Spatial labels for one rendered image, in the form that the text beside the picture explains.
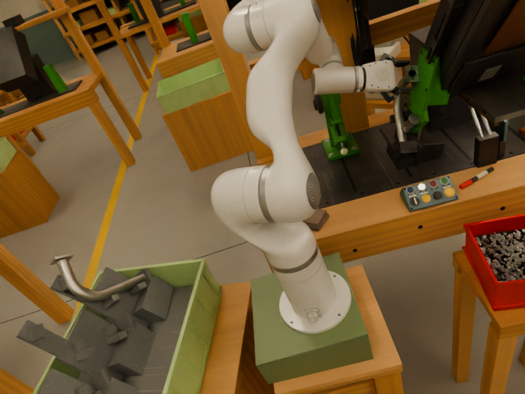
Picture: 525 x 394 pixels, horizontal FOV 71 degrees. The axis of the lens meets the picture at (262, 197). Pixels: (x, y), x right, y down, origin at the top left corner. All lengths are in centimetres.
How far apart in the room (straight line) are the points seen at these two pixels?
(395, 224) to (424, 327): 89
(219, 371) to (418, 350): 108
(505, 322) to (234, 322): 75
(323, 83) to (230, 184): 62
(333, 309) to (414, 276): 129
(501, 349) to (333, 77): 92
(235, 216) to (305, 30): 41
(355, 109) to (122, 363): 128
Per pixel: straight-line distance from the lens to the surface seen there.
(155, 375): 121
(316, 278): 87
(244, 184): 72
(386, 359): 103
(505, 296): 112
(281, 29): 83
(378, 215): 125
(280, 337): 98
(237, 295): 131
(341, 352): 97
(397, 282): 219
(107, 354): 125
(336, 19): 153
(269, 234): 80
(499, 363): 133
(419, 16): 173
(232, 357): 119
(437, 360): 197
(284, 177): 68
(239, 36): 90
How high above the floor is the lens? 178
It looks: 37 degrees down
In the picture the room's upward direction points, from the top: 22 degrees counter-clockwise
